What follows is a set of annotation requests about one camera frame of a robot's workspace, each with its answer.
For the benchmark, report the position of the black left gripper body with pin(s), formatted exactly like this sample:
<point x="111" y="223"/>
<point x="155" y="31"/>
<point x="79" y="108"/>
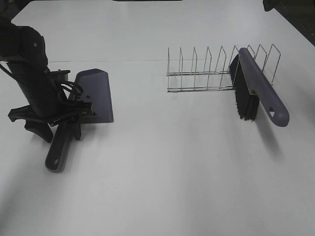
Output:
<point x="49" y="101"/>

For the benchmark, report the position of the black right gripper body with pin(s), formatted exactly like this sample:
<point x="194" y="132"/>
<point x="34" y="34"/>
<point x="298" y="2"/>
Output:
<point x="269" y="5"/>

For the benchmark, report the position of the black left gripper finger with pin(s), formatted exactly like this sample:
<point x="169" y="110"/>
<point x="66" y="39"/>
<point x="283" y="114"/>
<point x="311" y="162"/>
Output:
<point x="76" y="127"/>
<point x="40" y="129"/>

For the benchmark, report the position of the purple plastic dustpan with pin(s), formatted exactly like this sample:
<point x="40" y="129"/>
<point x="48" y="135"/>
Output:
<point x="96" y="89"/>

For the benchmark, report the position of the purple hand brush black bristles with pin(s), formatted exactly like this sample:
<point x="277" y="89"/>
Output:
<point x="252" y="89"/>

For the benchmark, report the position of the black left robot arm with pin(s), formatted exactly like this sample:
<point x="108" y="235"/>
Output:
<point x="21" y="43"/>

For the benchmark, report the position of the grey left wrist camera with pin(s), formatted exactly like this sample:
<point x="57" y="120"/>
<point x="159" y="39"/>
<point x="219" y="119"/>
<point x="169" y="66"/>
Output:
<point x="59" y="75"/>

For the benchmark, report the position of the chrome wire dish rack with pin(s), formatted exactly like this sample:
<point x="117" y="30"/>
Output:
<point x="210" y="71"/>

